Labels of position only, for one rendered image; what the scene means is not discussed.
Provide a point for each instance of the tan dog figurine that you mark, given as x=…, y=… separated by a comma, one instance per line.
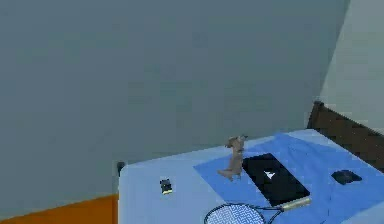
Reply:
x=236, y=160

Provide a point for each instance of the blue bed with brown headboard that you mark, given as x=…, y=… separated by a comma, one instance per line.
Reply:
x=160, y=206

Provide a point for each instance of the black closed laptop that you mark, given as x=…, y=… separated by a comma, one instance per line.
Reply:
x=276, y=180

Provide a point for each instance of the blue tennis racket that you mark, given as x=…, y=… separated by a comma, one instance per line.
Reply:
x=240, y=213

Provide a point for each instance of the small black flat object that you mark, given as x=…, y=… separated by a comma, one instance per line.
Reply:
x=345, y=176

